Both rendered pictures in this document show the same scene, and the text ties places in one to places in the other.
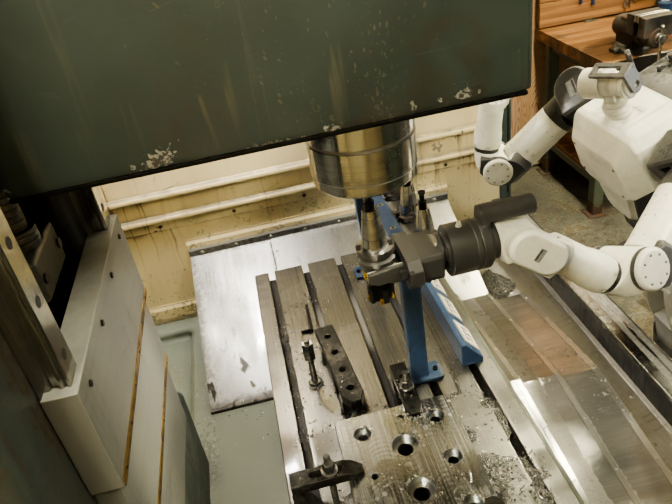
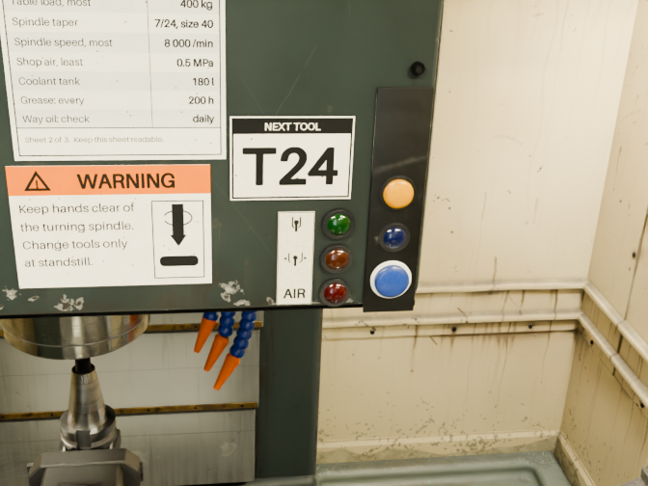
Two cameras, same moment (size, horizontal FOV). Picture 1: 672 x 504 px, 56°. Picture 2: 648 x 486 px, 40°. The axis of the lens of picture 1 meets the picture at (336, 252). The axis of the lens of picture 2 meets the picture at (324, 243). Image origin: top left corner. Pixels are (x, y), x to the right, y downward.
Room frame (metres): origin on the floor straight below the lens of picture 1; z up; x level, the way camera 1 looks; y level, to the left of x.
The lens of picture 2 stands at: (1.08, -0.92, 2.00)
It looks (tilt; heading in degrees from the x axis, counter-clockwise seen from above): 25 degrees down; 87
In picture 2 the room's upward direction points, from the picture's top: 3 degrees clockwise
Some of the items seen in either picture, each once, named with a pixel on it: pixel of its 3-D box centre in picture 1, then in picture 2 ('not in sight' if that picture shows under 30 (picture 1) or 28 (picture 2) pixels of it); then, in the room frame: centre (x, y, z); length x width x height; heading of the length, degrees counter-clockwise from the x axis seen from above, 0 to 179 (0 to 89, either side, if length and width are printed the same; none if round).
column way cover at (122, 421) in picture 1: (139, 407); (122, 365); (0.82, 0.38, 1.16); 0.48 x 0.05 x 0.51; 6
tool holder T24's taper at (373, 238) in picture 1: (371, 227); (85, 393); (0.86, -0.06, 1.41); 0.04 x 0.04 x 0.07
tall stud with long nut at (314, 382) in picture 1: (311, 362); not in sight; (1.07, 0.10, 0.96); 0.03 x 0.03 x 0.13
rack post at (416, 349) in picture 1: (413, 324); not in sight; (1.04, -0.14, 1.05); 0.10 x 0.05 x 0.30; 96
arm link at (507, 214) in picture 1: (498, 228); not in sight; (0.89, -0.27, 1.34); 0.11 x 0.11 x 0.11; 6
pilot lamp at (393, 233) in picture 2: not in sight; (394, 237); (1.18, -0.24, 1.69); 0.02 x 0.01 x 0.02; 6
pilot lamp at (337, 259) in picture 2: not in sight; (337, 258); (1.13, -0.24, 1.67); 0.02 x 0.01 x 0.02; 6
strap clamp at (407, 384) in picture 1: (406, 396); not in sight; (0.91, -0.09, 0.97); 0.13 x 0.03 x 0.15; 6
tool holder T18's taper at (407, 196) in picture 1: (408, 197); not in sight; (1.21, -0.17, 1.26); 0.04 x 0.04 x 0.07
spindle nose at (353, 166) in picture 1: (360, 137); (73, 274); (0.86, -0.06, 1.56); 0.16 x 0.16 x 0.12
